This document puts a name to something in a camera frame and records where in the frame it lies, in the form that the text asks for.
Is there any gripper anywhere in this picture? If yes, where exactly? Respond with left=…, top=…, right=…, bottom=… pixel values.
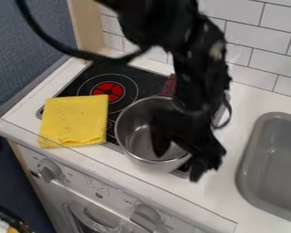
left=150, top=79, right=235, bottom=184

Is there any silver pot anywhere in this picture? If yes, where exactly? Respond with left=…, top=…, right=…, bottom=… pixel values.
left=112, top=90, right=235, bottom=175

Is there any toy sink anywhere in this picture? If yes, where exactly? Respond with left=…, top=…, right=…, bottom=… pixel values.
left=234, top=111, right=291, bottom=226

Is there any toy stove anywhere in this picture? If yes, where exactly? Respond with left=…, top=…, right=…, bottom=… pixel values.
left=35, top=61, right=195, bottom=180

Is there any yellow cloth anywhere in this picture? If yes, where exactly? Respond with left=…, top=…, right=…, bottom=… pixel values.
left=37, top=94, right=111, bottom=149

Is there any black cable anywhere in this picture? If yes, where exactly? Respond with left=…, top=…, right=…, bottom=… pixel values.
left=14, top=0, right=151, bottom=66

